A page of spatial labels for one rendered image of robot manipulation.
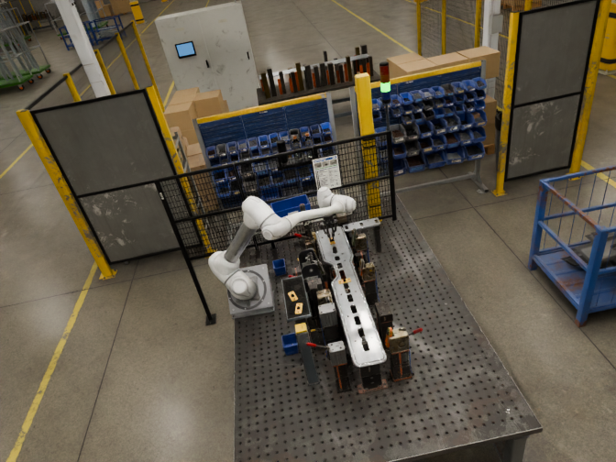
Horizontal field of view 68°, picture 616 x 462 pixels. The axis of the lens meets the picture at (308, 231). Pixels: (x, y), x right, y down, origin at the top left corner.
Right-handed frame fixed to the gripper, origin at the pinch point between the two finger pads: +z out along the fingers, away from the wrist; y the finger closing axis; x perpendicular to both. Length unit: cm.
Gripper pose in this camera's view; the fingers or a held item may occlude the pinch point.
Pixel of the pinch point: (331, 236)
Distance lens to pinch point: 340.8
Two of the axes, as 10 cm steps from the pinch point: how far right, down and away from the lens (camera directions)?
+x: -1.4, -5.4, 8.3
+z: 1.6, 8.2, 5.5
